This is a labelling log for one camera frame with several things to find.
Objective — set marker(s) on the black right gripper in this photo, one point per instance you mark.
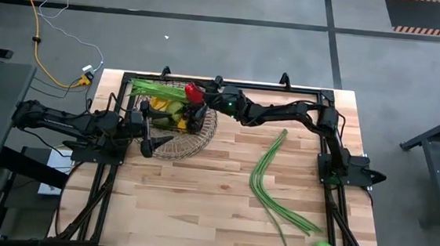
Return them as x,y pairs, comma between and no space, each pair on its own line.
229,100

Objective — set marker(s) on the hazard striped black mat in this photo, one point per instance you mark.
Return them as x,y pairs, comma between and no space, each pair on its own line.
433,16

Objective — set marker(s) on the white charger plug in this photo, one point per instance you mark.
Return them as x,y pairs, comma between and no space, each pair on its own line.
88,67

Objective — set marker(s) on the light green mango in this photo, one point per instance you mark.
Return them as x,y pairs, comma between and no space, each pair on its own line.
175,107

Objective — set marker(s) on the green long beans bundle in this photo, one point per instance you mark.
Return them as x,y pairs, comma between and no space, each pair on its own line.
257,173

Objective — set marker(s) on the black slanted bar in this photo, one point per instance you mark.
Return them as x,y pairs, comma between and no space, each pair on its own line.
31,169

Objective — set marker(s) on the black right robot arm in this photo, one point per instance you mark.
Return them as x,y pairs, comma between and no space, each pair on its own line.
284,110

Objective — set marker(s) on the yellow banana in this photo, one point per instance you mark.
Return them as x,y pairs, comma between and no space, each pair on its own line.
160,103

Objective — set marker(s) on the dark green avocado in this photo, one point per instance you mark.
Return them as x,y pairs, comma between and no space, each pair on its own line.
161,120

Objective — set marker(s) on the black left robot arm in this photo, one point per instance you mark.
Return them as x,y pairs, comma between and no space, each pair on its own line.
66,120

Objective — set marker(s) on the yellow power adapter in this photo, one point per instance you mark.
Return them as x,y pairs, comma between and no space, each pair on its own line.
85,79

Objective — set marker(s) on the black aluminium table frame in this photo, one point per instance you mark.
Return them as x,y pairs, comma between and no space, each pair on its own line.
297,90

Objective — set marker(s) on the white box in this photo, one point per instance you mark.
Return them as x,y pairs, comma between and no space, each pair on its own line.
59,163

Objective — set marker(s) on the green romaine lettuce leaf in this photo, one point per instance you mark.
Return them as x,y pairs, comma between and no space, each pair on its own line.
155,89

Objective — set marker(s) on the red bell pepper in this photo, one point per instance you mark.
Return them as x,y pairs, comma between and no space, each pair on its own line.
194,93

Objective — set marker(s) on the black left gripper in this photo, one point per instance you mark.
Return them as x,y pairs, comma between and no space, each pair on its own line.
139,126

